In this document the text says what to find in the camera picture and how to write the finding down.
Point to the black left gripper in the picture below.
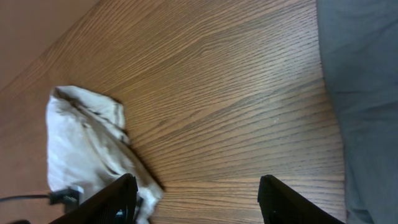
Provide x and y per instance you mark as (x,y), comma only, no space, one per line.
(69,198)

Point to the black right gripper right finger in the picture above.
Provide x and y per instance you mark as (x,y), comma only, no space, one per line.
(282,205)

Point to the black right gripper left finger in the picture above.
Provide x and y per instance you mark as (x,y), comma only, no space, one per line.
(115,203)

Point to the beige khaki shorts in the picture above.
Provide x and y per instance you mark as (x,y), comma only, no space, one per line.
(87,147)

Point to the grey shorts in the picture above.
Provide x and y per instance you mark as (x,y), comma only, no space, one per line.
(358,49)

